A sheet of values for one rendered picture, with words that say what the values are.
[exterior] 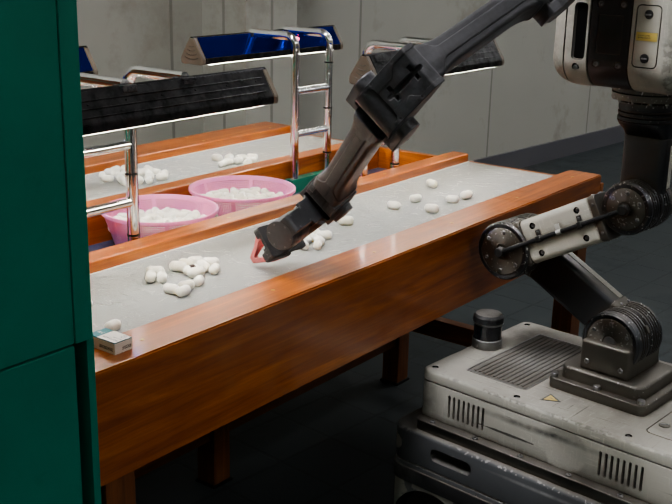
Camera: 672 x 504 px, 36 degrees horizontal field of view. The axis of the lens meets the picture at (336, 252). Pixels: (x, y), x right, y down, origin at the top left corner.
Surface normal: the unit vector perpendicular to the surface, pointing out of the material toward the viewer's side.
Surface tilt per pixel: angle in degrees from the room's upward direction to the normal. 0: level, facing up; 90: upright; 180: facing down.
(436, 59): 50
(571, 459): 87
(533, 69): 90
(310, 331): 90
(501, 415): 90
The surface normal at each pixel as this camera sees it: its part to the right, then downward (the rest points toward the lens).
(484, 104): 0.74, 0.21
